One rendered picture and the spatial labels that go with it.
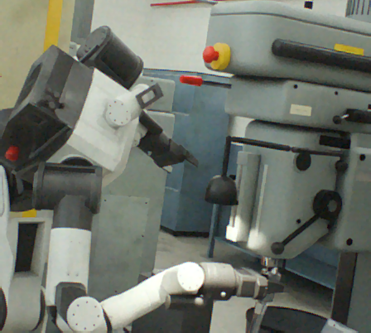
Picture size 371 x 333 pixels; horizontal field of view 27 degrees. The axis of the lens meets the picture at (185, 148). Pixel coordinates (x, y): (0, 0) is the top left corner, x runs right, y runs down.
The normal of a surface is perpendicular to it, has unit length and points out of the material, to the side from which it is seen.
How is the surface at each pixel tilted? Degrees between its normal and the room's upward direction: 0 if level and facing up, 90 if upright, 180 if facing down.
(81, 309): 70
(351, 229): 90
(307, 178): 90
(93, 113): 58
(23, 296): 81
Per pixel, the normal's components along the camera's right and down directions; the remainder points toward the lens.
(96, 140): 0.63, -0.41
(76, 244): 0.39, -0.23
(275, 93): -0.85, -0.08
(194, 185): 0.51, 0.12
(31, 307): 0.67, -0.03
